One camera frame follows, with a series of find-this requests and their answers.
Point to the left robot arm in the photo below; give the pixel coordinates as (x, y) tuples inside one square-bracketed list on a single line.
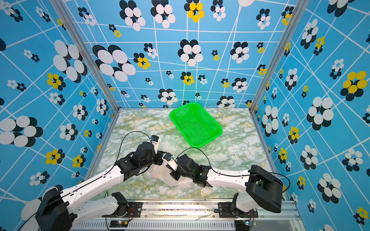
[(60, 210)]

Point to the green plastic basket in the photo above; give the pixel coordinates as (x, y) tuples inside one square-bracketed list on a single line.
[(196, 125)]

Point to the aluminium front rail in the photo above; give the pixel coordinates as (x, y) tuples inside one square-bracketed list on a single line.
[(197, 215)]

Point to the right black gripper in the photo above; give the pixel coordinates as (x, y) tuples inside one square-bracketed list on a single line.
[(175, 175)]

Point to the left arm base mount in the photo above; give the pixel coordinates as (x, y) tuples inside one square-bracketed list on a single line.
[(133, 209)]

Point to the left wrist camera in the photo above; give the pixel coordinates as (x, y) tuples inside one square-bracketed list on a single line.
[(155, 140)]

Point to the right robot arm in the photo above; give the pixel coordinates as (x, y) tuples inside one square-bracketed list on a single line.
[(261, 189)]

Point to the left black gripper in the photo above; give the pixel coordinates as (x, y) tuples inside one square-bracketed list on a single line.
[(159, 154)]

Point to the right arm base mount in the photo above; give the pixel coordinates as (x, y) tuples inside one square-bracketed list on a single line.
[(227, 210)]

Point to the white plastic bag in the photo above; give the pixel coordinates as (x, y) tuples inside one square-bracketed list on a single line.
[(167, 170)]

